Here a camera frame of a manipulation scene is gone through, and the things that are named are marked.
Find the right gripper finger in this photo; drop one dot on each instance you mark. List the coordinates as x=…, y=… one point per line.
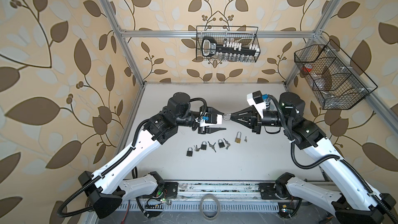
x=248, y=112
x=245, y=121

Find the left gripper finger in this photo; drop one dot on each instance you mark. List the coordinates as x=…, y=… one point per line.
x=215, y=111
x=213, y=130

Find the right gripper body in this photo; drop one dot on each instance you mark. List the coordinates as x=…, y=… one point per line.
x=257, y=121

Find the black padlock with keys bottom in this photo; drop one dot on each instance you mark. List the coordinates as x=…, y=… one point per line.
x=205, y=144

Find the black padlock with keys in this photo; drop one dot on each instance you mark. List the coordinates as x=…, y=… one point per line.
x=191, y=150
x=223, y=143
x=205, y=144

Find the black padlock with keys middle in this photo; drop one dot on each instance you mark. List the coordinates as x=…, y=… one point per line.
x=223, y=143

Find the brass padlock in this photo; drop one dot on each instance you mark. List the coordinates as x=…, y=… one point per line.
x=238, y=137

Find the black padlock with keys top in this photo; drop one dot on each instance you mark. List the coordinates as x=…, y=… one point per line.
x=191, y=150

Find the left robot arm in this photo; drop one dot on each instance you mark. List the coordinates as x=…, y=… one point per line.
x=101, y=190

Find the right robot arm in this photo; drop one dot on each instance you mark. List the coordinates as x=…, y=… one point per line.
x=356, y=201

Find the black tool rack in basket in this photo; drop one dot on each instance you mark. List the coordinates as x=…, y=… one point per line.
x=209, y=47

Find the red cap in basket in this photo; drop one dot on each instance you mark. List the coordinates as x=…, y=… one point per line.
x=307, y=68

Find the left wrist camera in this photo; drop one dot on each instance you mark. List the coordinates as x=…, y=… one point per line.
x=220, y=119

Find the back wire basket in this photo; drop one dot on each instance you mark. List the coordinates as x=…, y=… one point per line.
x=244, y=34

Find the wire basket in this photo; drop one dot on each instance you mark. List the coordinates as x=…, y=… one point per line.
x=337, y=80
x=244, y=34

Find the right wire basket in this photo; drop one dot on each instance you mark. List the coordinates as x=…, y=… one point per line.
x=337, y=80

